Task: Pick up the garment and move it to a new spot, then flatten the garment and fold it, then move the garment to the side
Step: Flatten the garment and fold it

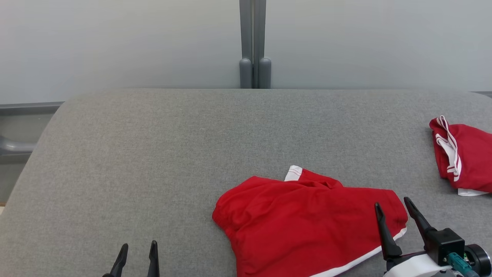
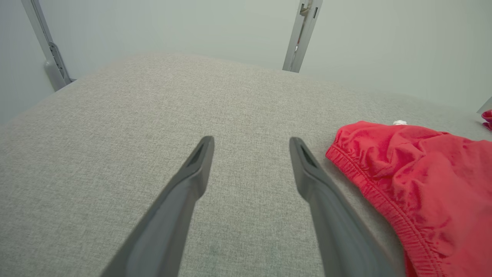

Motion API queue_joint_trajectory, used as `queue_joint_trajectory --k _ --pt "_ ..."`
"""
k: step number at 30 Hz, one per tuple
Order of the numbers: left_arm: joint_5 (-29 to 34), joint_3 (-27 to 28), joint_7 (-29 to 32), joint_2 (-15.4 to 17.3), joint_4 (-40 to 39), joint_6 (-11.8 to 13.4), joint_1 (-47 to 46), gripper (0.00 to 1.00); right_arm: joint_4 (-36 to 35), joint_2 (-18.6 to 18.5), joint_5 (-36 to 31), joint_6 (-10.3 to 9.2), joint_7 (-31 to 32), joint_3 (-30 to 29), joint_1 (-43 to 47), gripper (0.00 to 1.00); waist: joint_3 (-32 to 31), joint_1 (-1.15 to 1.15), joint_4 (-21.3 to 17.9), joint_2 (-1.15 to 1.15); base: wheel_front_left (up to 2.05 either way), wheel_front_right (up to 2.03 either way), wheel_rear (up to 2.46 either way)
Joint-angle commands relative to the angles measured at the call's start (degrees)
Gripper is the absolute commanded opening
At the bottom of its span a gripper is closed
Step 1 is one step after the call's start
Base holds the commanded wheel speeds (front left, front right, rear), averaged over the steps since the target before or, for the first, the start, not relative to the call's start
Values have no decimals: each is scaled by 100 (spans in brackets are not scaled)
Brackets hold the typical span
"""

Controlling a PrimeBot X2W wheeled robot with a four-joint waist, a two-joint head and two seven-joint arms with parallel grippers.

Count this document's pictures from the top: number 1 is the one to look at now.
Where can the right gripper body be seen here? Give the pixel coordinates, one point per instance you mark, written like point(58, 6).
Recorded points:
point(415, 268)

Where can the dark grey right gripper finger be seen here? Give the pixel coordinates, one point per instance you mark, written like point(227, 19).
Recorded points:
point(388, 242)
point(419, 221)

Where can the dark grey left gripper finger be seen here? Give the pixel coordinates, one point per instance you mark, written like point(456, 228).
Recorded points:
point(120, 259)
point(154, 261)

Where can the red printed jersey shirt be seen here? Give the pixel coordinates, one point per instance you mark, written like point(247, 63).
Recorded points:
point(472, 157)

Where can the red shorts with white trim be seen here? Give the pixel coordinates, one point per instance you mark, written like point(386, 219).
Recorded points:
point(300, 231)

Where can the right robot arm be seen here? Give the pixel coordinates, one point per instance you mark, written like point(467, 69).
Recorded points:
point(480, 257)

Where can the grey partition support foot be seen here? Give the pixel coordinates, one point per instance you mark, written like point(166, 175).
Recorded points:
point(15, 146)

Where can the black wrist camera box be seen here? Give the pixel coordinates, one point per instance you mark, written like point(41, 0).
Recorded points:
point(446, 244)

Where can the grey double partition post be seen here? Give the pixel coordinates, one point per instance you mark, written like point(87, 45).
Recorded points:
point(253, 38)

